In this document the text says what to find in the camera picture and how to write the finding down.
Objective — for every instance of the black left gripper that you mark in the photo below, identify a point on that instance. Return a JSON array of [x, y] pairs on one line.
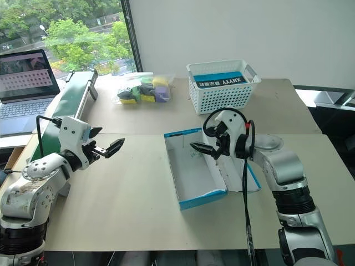
[[93, 152]]

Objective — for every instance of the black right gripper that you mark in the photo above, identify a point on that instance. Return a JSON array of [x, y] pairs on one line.
[[223, 142]]

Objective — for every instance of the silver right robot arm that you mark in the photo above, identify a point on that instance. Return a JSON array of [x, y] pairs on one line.
[[285, 166]]

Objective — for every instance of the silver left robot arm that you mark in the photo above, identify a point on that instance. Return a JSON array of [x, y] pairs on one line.
[[30, 188]]

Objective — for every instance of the blue cardboard box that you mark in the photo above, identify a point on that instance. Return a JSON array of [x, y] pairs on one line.
[[194, 177]]

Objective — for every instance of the green conveyor belt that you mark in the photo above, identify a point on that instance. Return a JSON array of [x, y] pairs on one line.
[[69, 97]]

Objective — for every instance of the white perforated plastic basket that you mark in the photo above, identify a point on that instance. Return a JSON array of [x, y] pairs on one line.
[[222, 99]]

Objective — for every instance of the clear plastic bag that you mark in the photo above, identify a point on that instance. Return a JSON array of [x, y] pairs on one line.
[[124, 86]]

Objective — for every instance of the blue and black carton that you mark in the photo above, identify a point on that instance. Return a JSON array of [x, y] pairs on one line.
[[219, 80]]

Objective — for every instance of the grey laptop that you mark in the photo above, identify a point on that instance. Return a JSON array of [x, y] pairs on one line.
[[22, 110]]

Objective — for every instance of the black side desk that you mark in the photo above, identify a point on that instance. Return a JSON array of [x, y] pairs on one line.
[[335, 110]]

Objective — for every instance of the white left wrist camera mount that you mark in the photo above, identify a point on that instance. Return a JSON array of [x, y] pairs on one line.
[[72, 130]]

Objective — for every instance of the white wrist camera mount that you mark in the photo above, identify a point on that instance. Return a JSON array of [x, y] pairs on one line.
[[234, 122], [72, 130]]

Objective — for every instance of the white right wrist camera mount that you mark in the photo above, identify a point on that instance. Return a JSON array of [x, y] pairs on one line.
[[234, 122]]

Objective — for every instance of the black window frame post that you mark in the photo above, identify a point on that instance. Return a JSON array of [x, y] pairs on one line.
[[133, 36]]

